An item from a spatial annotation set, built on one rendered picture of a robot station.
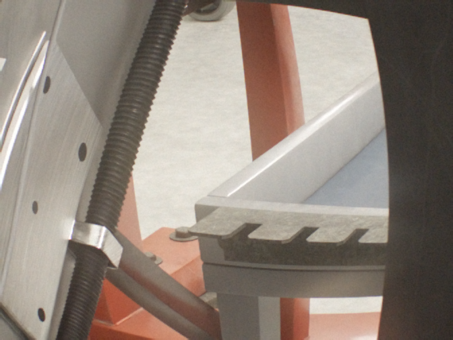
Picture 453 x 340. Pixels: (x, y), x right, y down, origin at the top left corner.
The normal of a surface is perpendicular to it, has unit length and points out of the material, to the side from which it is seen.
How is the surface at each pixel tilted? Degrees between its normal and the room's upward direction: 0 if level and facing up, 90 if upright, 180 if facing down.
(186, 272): 90
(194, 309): 90
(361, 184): 0
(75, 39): 90
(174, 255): 0
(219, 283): 90
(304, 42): 0
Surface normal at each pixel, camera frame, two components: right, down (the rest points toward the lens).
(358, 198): -0.08, -0.94
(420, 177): -0.61, 0.30
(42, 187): 0.88, 0.08
